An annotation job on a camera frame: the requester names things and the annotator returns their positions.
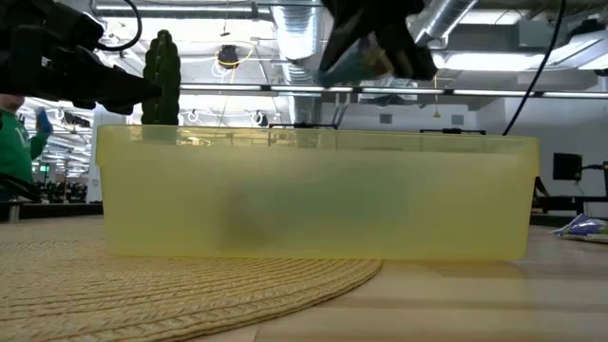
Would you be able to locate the person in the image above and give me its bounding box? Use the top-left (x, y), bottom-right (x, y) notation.
top-left (0, 93), bottom-right (52, 203)

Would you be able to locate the green cactus plant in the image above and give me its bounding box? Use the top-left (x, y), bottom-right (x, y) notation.
top-left (141, 28), bottom-right (182, 128)

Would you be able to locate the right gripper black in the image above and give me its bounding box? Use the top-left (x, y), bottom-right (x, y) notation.
top-left (318, 0), bottom-right (439, 82)

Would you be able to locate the silver ventilation duct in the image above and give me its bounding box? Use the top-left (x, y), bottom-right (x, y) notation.
top-left (270, 0), bottom-right (325, 125)
top-left (411, 0), bottom-right (479, 47)

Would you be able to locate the snack bars right pile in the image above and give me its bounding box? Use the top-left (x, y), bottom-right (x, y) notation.
top-left (550, 213), bottom-right (608, 244)

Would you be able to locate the black hanging cable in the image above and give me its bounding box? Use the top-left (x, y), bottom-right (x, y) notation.
top-left (502, 0), bottom-right (567, 137)

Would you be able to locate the orange green granola bar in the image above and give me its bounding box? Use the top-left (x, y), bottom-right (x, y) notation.
top-left (316, 37), bottom-right (396, 90)

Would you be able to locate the long ceiling light strip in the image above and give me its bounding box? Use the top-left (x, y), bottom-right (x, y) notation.
top-left (270, 85), bottom-right (355, 94)
top-left (360, 86), bottom-right (446, 96)
top-left (180, 84), bottom-right (279, 93)
top-left (450, 88), bottom-right (542, 98)

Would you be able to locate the black camera cable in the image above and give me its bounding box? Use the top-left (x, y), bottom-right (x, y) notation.
top-left (96, 0), bottom-right (144, 53)

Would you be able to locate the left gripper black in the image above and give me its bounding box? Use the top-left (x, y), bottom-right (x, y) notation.
top-left (0, 23), bottom-right (163, 116)

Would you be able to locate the black monitor on arm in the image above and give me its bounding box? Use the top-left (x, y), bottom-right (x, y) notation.
top-left (552, 152), bottom-right (584, 181)

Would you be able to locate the black ceiling device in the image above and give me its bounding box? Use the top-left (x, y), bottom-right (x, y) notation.
top-left (218, 44), bottom-right (241, 70)

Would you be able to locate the yellow translucent plastic bin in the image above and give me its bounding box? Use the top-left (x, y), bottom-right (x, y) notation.
top-left (94, 123), bottom-right (542, 261)

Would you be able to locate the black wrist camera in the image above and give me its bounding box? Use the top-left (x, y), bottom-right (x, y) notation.
top-left (0, 0), bottom-right (105, 48)

